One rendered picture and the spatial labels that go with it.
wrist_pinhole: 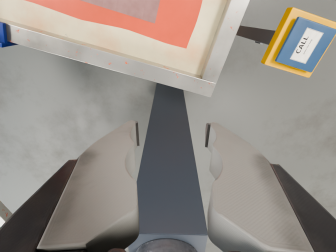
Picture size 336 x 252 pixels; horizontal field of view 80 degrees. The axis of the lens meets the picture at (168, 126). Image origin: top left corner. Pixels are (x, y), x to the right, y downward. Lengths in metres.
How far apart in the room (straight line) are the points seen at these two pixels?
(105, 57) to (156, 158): 0.35
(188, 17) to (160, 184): 0.43
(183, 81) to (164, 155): 0.29
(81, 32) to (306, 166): 2.12
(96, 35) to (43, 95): 1.34
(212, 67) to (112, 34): 0.25
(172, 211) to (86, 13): 0.50
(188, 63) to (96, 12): 0.24
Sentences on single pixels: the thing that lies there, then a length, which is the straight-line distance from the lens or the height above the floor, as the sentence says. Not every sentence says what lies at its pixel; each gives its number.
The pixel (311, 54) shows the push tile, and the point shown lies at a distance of 0.61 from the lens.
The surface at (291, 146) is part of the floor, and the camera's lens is 2.08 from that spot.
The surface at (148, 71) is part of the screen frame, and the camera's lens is 0.50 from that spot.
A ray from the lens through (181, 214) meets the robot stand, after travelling 0.53.
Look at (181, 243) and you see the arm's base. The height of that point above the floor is 1.21.
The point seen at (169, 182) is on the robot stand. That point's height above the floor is 1.04.
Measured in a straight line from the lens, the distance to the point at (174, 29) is 0.52.
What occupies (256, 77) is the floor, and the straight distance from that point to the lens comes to 1.65.
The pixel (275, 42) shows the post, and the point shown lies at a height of 0.95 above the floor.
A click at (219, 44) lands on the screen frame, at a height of 0.99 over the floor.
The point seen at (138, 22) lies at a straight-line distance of 0.52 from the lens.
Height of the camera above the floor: 1.47
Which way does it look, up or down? 61 degrees down
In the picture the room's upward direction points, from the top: 179 degrees counter-clockwise
